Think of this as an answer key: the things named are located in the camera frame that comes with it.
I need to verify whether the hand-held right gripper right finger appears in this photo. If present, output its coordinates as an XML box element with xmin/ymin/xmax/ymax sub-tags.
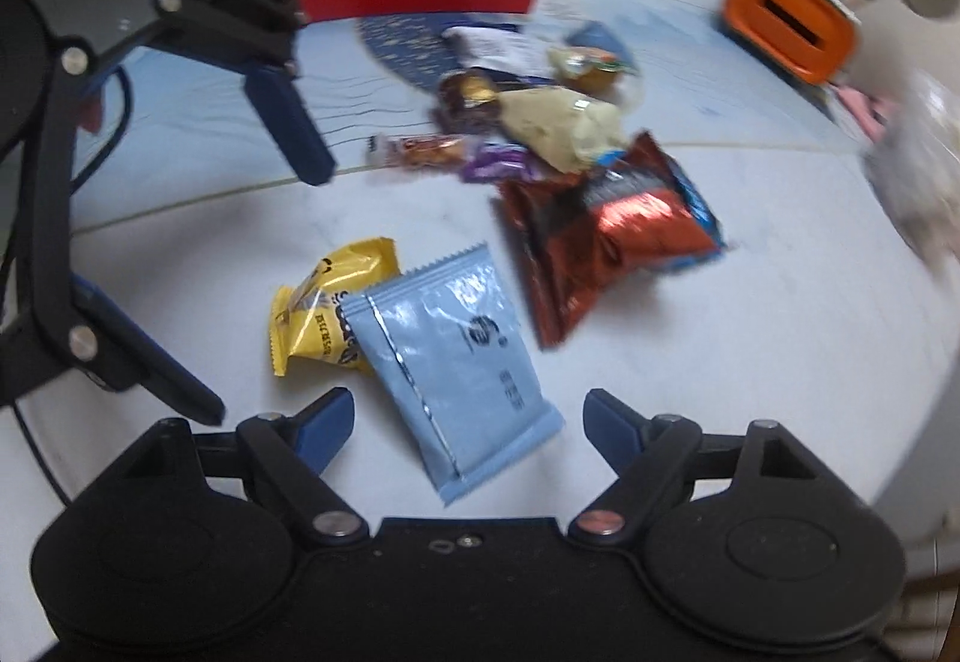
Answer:
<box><xmin>568</xmin><ymin>389</ymin><xmax>820</xmax><ymax>549</ymax></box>

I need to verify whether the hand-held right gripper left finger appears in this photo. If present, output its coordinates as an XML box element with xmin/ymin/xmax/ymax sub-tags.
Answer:
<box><xmin>154</xmin><ymin>387</ymin><xmax>370</xmax><ymax>549</ymax></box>

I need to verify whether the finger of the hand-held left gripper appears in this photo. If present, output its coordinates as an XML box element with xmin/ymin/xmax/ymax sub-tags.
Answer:
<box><xmin>0</xmin><ymin>41</ymin><xmax>227</xmax><ymax>427</ymax></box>
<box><xmin>81</xmin><ymin>0</ymin><xmax>337</xmax><ymax>186</ymax></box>

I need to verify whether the yellow snack packet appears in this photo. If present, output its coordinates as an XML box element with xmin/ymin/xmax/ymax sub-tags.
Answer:
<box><xmin>270</xmin><ymin>236</ymin><xmax>402</xmax><ymax>379</ymax></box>

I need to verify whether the light blue snack packet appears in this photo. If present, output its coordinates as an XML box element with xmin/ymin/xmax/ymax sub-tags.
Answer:
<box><xmin>351</xmin><ymin>242</ymin><xmax>566</xmax><ymax>507</ymax></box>

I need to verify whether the brown gold candy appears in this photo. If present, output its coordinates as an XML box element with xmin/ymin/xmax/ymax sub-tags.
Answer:
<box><xmin>436</xmin><ymin>69</ymin><xmax>502</xmax><ymax>136</ymax></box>

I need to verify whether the red foil snack bag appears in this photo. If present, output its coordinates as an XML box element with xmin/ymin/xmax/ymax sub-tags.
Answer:
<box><xmin>491</xmin><ymin>131</ymin><xmax>728</xmax><ymax>349</ymax></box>

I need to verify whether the white and blue snack packet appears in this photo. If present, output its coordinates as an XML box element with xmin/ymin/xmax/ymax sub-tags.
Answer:
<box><xmin>441</xmin><ymin>24</ymin><xmax>557</xmax><ymax>87</ymax></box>

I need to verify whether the cream snack packet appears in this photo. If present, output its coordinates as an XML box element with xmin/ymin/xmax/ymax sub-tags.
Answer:
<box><xmin>496</xmin><ymin>88</ymin><xmax>631</xmax><ymax>174</ymax></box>

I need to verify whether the orange striped snack bar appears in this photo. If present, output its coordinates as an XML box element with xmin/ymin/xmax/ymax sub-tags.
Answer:
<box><xmin>366</xmin><ymin>133</ymin><xmax>467</xmax><ymax>172</ymax></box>

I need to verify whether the purple candy wrapper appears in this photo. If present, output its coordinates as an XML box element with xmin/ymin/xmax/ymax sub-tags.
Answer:
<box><xmin>461</xmin><ymin>143</ymin><xmax>533</xmax><ymax>184</ymax></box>

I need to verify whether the orange green jelly packet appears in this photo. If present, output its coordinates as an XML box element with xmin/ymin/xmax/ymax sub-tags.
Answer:
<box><xmin>547</xmin><ymin>41</ymin><xmax>625</xmax><ymax>94</ymax></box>

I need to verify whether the clear plastic bag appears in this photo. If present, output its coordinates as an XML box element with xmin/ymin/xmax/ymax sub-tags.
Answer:
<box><xmin>861</xmin><ymin>73</ymin><xmax>960</xmax><ymax>277</ymax></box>

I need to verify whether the orange tissue box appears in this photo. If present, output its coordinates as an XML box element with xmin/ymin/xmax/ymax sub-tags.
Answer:
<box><xmin>718</xmin><ymin>0</ymin><xmax>858</xmax><ymax>85</ymax></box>

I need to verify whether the black cable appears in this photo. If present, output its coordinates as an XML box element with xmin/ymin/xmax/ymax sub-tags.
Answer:
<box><xmin>71</xmin><ymin>65</ymin><xmax>134</xmax><ymax>198</ymax></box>

